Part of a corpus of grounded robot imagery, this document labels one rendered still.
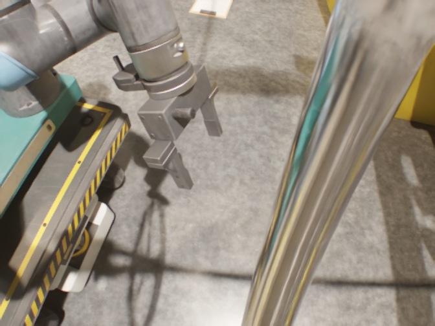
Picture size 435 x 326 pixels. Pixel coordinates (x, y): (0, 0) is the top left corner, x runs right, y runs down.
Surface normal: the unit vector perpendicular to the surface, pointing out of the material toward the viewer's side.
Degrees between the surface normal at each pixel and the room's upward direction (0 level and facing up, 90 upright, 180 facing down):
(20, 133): 0
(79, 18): 59
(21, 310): 0
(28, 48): 69
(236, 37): 0
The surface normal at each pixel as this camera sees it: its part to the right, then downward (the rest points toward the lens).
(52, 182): 0.07, -0.48
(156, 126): -0.38, 0.73
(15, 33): 0.67, 0.44
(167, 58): 0.44, 0.55
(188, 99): 0.88, 0.12
